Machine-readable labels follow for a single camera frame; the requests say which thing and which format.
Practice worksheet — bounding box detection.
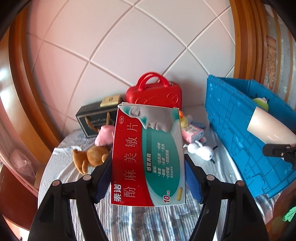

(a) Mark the green and yellow plush toy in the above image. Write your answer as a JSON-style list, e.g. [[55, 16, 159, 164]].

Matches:
[[179, 110, 188, 128]]

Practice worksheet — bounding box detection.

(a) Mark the brown wooden nightstand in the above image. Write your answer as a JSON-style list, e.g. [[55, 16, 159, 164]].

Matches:
[[0, 162, 40, 223]]

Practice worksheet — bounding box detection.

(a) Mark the wooden door frame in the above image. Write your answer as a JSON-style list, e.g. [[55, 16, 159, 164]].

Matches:
[[229, 0, 269, 81]]

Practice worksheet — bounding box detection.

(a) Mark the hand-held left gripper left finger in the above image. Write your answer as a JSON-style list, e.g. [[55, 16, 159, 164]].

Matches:
[[27, 158, 114, 241]]

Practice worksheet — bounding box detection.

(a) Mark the pink box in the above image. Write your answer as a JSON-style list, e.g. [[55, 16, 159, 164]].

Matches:
[[181, 123, 205, 142]]

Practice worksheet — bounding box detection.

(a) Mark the black box with gold print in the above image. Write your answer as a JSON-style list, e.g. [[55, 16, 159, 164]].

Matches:
[[76, 103, 121, 139]]

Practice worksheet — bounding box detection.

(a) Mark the red plastic carry case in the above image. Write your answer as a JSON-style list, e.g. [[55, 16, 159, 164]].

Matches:
[[126, 72, 183, 109]]

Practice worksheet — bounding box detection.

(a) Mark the red and teal medicine box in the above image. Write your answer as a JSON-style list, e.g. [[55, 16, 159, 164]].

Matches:
[[110, 102, 187, 207]]

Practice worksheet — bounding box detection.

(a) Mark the pink pig plush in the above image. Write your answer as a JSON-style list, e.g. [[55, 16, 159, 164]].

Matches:
[[95, 124, 115, 147]]

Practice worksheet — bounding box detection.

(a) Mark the white plush toy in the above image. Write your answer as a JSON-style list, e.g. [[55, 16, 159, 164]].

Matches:
[[184, 140, 218, 164]]

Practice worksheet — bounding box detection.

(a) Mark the flat yellowish box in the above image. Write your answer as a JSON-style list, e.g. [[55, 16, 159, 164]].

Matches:
[[100, 95, 123, 108]]

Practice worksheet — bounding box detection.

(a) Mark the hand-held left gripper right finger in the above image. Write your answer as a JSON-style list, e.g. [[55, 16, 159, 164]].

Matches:
[[184, 154, 270, 241]]

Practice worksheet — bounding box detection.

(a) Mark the pink plastic bag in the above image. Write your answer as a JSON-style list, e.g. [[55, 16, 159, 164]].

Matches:
[[9, 148, 33, 178]]

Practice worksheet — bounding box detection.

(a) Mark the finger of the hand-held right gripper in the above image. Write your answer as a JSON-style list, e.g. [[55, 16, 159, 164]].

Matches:
[[262, 143, 296, 171]]

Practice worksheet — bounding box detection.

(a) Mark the blue plastic container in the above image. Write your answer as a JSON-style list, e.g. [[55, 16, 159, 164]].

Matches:
[[205, 74, 296, 200]]

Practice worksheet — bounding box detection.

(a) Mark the brown teddy bear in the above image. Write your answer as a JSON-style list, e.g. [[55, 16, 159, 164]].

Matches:
[[72, 146, 112, 175]]

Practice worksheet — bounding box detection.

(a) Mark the light green round plush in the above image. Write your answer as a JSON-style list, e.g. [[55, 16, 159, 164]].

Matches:
[[252, 97, 270, 113]]

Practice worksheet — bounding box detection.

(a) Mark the green cloth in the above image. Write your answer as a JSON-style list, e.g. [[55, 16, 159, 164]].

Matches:
[[283, 206, 296, 223]]

